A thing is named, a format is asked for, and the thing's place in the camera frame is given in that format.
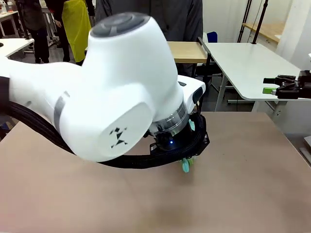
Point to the small white desk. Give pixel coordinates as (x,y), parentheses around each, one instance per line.
(14,46)

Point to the person in grey jacket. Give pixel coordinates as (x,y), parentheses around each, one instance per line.
(179,19)

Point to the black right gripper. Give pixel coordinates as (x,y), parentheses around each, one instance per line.
(295,87)

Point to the teal chenille duster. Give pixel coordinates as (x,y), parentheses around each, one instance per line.
(185,167)

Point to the background white workbench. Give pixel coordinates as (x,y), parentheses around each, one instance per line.
(8,17)

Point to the blue chair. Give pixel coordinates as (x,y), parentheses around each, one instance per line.
(213,36)

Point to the black tripod pole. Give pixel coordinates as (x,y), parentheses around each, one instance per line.
(260,21)
(245,21)

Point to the grey metal frame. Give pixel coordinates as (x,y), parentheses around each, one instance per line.
(306,148)

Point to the large white side table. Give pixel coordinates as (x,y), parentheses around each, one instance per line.
(243,63)

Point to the black office chair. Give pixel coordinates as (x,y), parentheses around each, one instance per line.
(213,75)

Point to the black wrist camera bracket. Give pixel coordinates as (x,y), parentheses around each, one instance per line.
(202,143)

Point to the wooden-top background table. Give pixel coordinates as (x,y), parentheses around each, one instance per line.
(267,29)

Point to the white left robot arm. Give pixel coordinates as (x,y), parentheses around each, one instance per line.
(109,85)

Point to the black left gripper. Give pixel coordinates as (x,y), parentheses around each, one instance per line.
(175,142)

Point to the person in yellow apron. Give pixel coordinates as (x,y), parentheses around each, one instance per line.
(75,29)

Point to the two-tier wooden black-frame shelf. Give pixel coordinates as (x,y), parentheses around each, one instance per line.
(187,52)

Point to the person in dark clothes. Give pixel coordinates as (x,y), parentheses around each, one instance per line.
(36,19)

